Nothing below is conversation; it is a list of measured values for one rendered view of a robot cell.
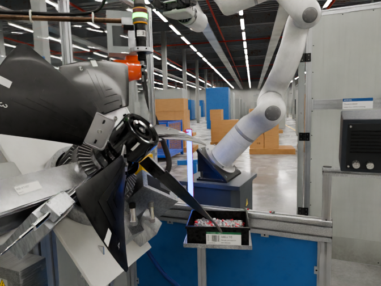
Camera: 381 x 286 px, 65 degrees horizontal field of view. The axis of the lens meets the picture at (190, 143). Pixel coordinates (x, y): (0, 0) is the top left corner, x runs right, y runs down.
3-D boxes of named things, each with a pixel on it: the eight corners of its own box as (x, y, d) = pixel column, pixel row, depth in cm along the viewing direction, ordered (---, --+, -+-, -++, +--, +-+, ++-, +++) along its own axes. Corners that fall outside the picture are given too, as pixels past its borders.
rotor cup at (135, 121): (84, 148, 80) (113, 116, 75) (108, 131, 93) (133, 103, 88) (123, 185, 81) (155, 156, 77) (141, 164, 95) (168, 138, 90)
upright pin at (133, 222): (127, 225, 84) (126, 203, 83) (132, 223, 86) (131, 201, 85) (134, 226, 83) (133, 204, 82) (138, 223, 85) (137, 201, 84)
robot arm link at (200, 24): (193, -2, 121) (199, 20, 121) (204, 8, 133) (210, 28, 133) (175, 7, 124) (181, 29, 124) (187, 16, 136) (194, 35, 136)
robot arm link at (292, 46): (253, 117, 134) (253, 107, 149) (279, 125, 134) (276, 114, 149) (296, -3, 114) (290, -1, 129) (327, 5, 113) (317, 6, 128)
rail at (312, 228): (123, 215, 143) (122, 198, 142) (128, 212, 147) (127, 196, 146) (331, 243, 108) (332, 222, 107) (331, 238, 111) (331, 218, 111)
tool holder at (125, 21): (122, 50, 86) (121, 14, 85) (123, 54, 93) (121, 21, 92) (154, 50, 88) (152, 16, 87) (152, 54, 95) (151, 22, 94)
